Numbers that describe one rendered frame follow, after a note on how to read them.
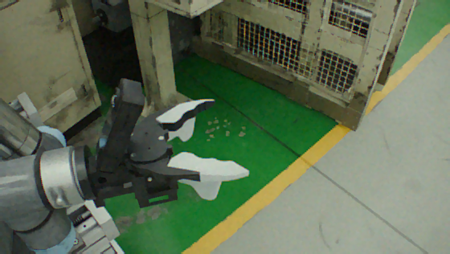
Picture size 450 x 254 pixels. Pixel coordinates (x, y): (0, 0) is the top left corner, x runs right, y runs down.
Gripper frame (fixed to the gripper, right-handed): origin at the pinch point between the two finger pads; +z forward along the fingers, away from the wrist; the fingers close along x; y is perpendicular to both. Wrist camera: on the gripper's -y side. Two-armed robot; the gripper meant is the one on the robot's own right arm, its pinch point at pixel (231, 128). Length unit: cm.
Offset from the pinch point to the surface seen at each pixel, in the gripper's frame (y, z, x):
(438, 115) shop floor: 96, 159, -82
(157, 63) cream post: 54, -1, -124
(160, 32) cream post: 38, 3, -125
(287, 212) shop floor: 100, 40, -52
